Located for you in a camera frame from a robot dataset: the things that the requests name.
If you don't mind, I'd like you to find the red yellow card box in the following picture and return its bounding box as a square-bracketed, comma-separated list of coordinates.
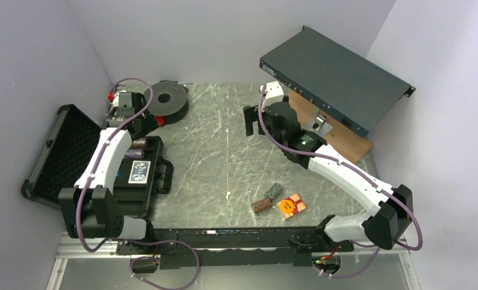
[276, 193, 307, 220]

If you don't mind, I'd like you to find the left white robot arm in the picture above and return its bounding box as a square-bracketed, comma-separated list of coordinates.
[58, 102, 156, 254]

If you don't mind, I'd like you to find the black filament spool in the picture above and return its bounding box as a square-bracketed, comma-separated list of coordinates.
[144, 81, 188, 117]

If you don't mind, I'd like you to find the wooden board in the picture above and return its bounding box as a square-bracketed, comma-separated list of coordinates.
[288, 92, 373, 163]

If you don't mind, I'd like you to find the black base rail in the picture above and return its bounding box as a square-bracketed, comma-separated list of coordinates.
[116, 226, 354, 269]

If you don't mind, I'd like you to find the grey-green poker chip stack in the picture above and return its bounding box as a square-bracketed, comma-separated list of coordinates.
[263, 183, 283, 202]

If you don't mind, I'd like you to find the metal bracket stand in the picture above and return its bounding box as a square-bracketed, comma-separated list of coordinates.
[303, 115, 333, 138]

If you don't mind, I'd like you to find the purple poker chip stack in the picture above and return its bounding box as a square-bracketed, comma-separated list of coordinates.
[124, 149, 145, 160]

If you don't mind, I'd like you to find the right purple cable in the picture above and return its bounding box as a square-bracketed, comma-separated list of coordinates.
[259, 83, 424, 280]

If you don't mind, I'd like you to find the dark brown poker chip stack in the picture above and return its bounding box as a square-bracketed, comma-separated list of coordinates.
[250, 198, 272, 215]

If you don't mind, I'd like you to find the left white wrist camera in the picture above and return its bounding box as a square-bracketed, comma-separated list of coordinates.
[108, 90, 127, 109]

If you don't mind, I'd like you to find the red-brown poker chip stack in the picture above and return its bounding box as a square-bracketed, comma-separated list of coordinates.
[131, 138, 148, 148]

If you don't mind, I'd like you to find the red clamp under spool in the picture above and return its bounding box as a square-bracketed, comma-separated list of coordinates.
[154, 116, 166, 127]

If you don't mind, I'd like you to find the blue playing card deck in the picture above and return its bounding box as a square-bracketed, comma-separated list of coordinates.
[128, 160, 151, 184]

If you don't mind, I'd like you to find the dark teal network switch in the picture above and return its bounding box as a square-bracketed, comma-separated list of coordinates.
[259, 26, 416, 138]

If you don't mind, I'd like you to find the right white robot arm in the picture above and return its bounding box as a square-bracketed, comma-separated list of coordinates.
[243, 100, 413, 251]

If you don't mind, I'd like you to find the black poker set case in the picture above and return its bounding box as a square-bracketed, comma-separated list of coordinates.
[21, 104, 173, 218]

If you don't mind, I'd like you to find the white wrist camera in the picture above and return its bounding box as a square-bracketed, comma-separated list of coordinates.
[108, 90, 127, 109]
[259, 80, 285, 107]

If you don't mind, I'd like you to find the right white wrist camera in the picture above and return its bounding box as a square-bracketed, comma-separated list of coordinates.
[259, 80, 285, 107]

